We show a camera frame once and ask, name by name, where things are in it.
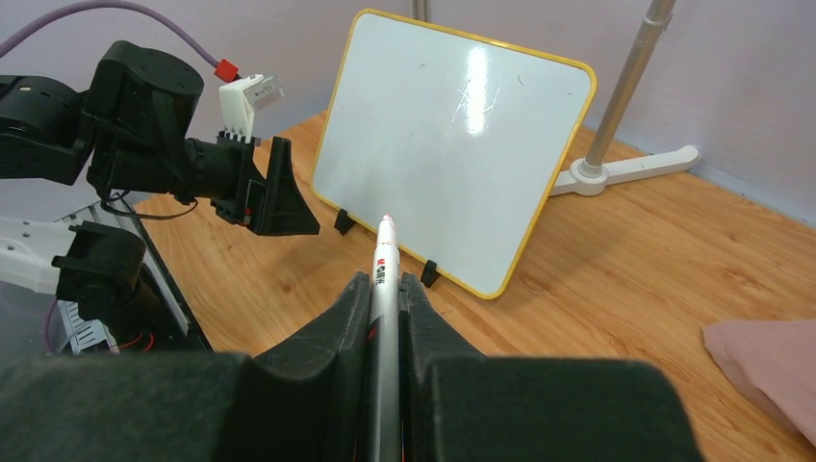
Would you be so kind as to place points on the pink shorts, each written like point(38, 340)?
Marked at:
point(770, 363)

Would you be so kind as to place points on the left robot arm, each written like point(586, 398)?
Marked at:
point(128, 132)

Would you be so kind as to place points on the red white marker pen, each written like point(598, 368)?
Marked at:
point(384, 415)

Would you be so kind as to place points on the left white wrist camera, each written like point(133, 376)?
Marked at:
point(241, 100)

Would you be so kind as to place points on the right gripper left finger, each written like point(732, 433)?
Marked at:
point(298, 401)

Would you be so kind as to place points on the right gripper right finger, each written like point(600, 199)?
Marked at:
point(460, 404)

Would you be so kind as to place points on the yellow framed whiteboard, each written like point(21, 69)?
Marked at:
point(458, 137)

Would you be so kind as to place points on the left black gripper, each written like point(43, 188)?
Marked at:
point(273, 205)

